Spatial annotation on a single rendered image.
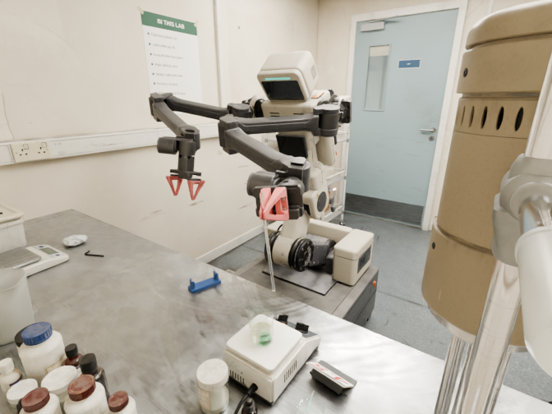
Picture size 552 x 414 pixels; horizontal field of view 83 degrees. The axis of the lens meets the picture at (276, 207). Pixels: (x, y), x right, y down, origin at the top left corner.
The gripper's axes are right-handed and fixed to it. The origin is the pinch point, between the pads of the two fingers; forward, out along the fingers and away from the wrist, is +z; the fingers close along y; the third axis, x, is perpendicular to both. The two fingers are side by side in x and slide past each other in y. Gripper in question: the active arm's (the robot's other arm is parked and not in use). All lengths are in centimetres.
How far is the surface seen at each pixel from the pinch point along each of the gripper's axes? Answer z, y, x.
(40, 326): 16, -45, 18
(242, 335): 0.9, -8.2, 26.7
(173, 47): -140, -107, -67
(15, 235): -23, -114, 15
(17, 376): 21, -47, 26
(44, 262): -15, -90, 22
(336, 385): 0.8, 11.0, 35.8
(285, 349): 1.7, 1.5, 28.0
